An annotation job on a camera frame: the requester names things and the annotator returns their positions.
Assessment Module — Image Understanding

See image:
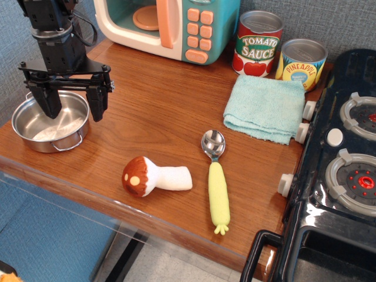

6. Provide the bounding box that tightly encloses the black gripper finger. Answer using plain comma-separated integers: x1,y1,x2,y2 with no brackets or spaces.
29,85,62,119
86,84,108,122

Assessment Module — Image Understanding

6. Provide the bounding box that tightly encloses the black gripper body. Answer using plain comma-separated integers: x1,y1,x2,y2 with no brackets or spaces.
18,23,115,92

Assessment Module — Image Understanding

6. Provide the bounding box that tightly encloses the light blue cloth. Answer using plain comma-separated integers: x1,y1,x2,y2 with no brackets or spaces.
223,75,305,145

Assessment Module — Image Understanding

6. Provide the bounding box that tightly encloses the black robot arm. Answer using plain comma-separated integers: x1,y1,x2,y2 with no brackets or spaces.
18,1,114,122

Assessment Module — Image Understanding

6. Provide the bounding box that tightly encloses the stainless steel pot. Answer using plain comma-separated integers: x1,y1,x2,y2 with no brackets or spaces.
11,90,90,153

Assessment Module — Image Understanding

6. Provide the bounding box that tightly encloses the plush brown mushroom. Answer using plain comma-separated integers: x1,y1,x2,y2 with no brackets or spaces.
122,156,193,197

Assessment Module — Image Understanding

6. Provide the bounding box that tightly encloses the teal toy microwave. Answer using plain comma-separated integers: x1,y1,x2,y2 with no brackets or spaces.
94,0,240,65

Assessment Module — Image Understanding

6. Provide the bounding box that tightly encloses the tomato sauce can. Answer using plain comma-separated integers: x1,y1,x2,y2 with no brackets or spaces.
232,10,284,77

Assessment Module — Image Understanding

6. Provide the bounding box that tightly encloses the white stove knob bottom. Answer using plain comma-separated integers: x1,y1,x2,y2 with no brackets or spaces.
277,174,294,197

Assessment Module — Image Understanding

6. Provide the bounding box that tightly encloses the white stove knob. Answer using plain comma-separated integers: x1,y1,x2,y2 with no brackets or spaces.
277,174,294,197
294,123,310,144
302,100,317,121

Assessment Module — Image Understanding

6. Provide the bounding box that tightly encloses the white stove knob middle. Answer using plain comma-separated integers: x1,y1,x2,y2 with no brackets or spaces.
294,123,310,144

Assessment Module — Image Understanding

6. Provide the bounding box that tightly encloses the pineapple slices can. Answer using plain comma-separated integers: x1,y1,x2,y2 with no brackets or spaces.
275,39,328,92

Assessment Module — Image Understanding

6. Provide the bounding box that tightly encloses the white stove knob top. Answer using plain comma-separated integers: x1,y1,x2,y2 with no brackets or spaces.
302,100,317,121

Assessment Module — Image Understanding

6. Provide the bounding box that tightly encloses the black toy stove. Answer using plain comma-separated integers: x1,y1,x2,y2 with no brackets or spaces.
241,49,375,281

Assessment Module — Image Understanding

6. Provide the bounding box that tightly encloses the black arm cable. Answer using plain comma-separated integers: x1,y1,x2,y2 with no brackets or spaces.
69,9,98,48

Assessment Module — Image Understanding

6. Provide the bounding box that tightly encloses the spoon with yellow handle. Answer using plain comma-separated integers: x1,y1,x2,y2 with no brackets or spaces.
201,129,230,236

